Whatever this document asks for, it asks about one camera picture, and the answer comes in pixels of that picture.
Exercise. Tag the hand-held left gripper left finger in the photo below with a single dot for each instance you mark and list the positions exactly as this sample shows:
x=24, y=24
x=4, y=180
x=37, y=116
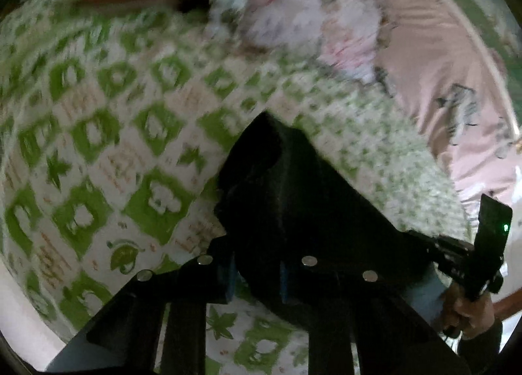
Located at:
x=226, y=279

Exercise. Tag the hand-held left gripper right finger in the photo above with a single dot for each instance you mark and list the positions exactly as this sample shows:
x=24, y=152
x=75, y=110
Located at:
x=286, y=283

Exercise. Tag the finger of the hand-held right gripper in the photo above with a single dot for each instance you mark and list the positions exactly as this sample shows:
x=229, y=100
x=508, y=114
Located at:
x=424, y=239

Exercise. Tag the black pants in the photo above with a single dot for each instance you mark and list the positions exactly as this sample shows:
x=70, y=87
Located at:
x=285, y=195

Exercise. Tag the person's right forearm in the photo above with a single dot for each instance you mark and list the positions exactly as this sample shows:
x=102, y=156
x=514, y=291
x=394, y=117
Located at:
x=507, y=303

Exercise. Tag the person's right hand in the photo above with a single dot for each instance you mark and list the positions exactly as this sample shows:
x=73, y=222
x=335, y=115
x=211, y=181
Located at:
x=473, y=314

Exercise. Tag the light blue cloth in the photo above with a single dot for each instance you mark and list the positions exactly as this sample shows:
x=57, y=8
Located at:
x=424, y=295

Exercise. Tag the pink zebra print blanket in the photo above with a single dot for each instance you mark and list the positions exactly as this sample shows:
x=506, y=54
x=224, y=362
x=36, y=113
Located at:
x=440, y=73

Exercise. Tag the green and white patterned bedsheet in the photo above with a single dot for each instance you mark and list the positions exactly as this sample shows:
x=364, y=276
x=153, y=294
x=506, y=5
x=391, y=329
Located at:
x=114, y=155

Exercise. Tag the white floral quilt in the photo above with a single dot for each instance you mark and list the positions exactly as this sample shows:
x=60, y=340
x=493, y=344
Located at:
x=301, y=16

